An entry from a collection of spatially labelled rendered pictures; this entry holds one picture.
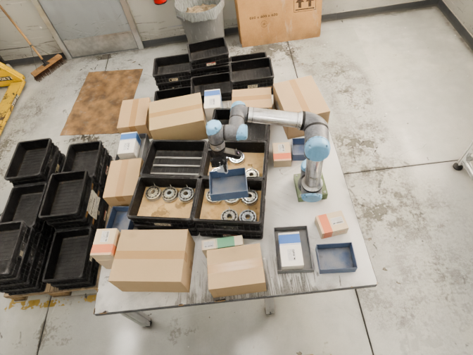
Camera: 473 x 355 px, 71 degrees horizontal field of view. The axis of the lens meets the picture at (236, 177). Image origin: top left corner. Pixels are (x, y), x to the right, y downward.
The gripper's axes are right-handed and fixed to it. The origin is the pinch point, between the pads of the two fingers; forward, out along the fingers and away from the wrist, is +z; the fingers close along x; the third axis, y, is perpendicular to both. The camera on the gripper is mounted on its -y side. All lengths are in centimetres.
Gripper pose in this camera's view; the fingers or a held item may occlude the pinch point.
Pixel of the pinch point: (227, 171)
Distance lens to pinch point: 182.8
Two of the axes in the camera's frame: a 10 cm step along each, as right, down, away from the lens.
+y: -9.9, 1.0, 0.6
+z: 1.1, 6.2, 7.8
